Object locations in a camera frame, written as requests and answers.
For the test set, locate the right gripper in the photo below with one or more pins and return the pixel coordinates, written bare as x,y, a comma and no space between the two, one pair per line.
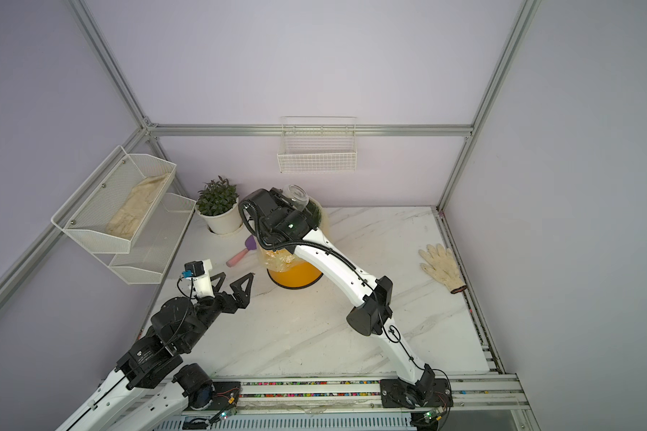
285,202

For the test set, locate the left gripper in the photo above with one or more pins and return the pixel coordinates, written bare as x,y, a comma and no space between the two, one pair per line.
242,300

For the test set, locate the glass oatmeal jar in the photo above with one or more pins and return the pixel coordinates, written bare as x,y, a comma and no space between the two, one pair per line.
297,196

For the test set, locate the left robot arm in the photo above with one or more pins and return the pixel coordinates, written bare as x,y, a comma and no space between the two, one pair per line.
150,382

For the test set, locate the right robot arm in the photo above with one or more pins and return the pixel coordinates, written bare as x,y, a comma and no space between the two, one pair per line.
371,314

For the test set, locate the orange trash bin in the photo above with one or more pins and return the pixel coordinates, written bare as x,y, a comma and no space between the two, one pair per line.
296,277

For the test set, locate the potted green plant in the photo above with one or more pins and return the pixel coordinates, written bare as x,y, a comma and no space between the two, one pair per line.
217,206

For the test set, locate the lower white mesh shelf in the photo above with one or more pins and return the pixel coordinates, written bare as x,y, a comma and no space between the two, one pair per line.
153,252

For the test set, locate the white mesh shelf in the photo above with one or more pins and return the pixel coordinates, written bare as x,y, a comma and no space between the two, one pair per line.
86,213
153,252

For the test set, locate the beige cloth in shelf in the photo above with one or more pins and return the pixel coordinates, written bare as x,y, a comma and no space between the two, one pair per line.
129,217

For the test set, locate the upper white mesh shelf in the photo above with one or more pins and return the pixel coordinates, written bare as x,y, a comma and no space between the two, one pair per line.
86,213

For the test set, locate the white work glove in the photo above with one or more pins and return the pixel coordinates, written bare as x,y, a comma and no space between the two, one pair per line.
440,264

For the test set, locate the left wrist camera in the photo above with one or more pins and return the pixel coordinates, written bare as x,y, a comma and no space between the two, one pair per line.
199,275

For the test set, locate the white wire wall basket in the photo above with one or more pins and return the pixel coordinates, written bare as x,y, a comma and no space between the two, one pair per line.
310,144

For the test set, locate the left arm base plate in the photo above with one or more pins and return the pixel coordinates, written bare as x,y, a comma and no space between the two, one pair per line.
215,396

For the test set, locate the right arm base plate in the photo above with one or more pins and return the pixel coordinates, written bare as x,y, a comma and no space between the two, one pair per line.
396,393

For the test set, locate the aluminium mounting rail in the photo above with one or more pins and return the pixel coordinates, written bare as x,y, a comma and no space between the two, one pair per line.
355,403

